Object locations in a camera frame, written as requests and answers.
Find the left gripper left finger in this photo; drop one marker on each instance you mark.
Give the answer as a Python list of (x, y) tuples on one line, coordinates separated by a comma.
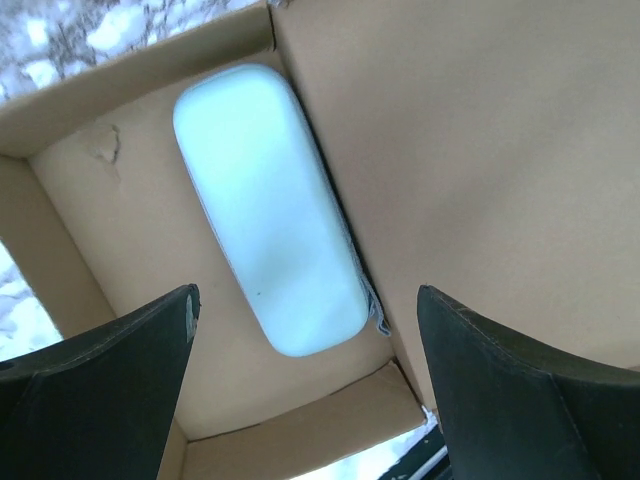
[(99, 405)]

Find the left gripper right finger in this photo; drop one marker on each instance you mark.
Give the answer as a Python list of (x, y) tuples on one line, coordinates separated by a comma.
[(512, 407)]

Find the brown cardboard express box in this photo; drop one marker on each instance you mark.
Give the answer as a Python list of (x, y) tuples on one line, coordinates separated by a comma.
[(487, 148)]

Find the light blue glasses case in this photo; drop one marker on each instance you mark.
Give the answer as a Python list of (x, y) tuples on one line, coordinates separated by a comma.
[(261, 181)]

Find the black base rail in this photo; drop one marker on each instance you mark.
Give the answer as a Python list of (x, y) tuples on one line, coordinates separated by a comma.
[(427, 460)]

